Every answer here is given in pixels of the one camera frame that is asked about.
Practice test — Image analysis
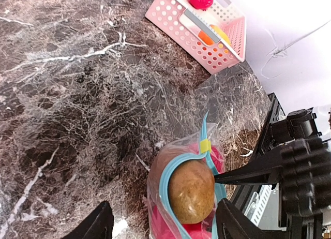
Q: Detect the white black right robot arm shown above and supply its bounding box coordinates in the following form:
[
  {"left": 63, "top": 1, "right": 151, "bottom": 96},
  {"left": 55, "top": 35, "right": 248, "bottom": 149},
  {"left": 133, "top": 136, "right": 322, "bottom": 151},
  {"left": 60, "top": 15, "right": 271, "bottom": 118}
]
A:
[{"left": 215, "top": 109, "right": 330, "bottom": 217}]

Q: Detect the red toy fruit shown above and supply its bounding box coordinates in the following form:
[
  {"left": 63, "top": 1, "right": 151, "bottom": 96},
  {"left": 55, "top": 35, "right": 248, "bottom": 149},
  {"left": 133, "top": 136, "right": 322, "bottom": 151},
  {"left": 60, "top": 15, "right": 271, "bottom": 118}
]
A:
[{"left": 189, "top": 143, "right": 225, "bottom": 173}]

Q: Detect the large clear zip bag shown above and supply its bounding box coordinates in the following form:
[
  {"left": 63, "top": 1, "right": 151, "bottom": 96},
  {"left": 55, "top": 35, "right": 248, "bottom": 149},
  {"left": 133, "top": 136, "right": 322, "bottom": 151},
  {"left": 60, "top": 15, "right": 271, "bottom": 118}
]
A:
[{"left": 147, "top": 115, "right": 227, "bottom": 238}]

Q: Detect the black front rail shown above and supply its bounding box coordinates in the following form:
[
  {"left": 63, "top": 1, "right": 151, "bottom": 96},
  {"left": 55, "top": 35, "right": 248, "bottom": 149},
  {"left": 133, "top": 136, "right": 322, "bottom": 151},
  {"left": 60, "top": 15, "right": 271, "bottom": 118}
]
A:
[{"left": 230, "top": 93, "right": 285, "bottom": 213}]

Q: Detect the orange toy fruit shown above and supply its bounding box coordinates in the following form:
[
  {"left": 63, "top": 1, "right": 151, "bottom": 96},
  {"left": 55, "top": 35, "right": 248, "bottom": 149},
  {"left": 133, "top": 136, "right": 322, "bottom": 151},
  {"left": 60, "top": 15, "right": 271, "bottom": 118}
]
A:
[{"left": 198, "top": 24, "right": 231, "bottom": 47}]

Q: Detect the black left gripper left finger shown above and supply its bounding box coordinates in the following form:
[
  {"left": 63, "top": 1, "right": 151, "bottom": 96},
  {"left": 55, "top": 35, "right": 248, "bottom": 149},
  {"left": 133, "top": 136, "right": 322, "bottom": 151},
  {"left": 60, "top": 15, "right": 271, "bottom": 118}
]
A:
[{"left": 63, "top": 201, "right": 114, "bottom": 239}]

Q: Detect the red toy apple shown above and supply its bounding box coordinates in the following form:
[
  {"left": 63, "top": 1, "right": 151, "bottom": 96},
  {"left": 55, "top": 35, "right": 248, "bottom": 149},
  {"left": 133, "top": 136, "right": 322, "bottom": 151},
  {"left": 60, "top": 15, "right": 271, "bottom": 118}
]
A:
[{"left": 148, "top": 204, "right": 214, "bottom": 238}]

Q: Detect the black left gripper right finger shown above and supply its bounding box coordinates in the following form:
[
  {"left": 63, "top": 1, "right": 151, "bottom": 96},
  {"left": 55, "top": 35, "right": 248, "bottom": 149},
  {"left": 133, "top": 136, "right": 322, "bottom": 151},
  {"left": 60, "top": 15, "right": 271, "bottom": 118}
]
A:
[{"left": 216, "top": 199, "right": 284, "bottom": 239}]

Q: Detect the pink plastic basket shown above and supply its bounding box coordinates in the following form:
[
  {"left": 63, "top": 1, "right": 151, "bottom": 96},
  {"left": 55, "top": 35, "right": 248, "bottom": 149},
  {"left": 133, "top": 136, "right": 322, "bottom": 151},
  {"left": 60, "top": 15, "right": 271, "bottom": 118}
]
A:
[{"left": 145, "top": 0, "right": 247, "bottom": 74}]

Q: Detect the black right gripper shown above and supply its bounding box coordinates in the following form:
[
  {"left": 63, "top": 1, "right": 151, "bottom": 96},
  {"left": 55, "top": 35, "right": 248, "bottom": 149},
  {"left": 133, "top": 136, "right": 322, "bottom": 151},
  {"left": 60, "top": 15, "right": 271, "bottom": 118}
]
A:
[{"left": 214, "top": 137, "right": 330, "bottom": 217}]

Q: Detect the white slotted cable duct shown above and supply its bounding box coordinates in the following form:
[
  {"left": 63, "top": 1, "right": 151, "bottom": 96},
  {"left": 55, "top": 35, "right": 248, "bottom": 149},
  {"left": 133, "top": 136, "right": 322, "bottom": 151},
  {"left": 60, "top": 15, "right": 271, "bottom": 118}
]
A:
[{"left": 244, "top": 185, "right": 272, "bottom": 226}]

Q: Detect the brown toy kiwi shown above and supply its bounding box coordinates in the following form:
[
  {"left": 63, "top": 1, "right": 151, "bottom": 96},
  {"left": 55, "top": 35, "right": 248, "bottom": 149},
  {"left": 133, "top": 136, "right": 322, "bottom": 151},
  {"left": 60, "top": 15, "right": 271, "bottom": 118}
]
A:
[{"left": 168, "top": 160, "right": 215, "bottom": 224}]

